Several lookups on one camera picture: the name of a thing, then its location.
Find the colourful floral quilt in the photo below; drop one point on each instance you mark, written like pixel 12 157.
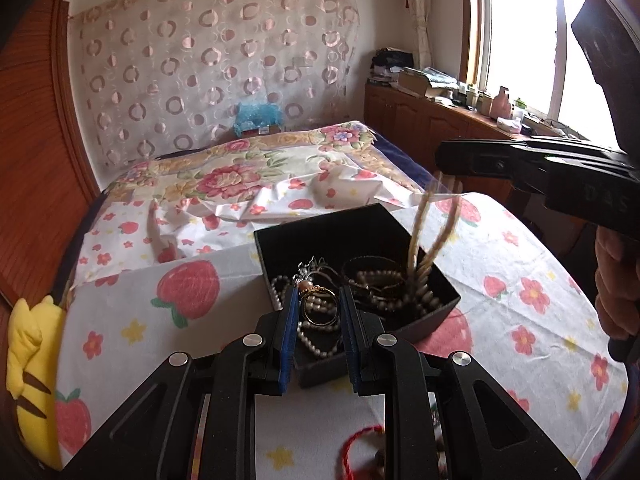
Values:
pixel 192 205

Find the silver flower hair pins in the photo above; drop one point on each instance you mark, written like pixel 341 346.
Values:
pixel 314 269

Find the black jewelry box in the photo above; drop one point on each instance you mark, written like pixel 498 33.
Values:
pixel 366 250

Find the blue plush toy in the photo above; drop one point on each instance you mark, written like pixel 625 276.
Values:
pixel 257 118

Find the yellow plush toy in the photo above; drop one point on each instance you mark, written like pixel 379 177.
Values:
pixel 34 338

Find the pink circle lace curtain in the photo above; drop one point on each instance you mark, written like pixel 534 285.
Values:
pixel 154 77

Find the right hand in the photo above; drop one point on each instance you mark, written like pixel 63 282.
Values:
pixel 617 281

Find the window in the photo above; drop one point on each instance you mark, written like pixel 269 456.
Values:
pixel 528 47

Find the pink bottle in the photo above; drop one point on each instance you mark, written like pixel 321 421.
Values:
pixel 501 106

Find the white floral bed sheet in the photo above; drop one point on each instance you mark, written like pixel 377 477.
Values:
pixel 154 279

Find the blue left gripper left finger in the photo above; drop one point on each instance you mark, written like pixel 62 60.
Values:
pixel 287 336

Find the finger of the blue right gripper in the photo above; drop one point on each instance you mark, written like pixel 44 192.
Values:
pixel 479 158

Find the wooden side cabinet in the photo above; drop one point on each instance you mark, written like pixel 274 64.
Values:
pixel 417 126

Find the pile of dark clothes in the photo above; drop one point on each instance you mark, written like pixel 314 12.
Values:
pixel 386 65

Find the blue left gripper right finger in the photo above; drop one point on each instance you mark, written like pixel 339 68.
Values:
pixel 349 325

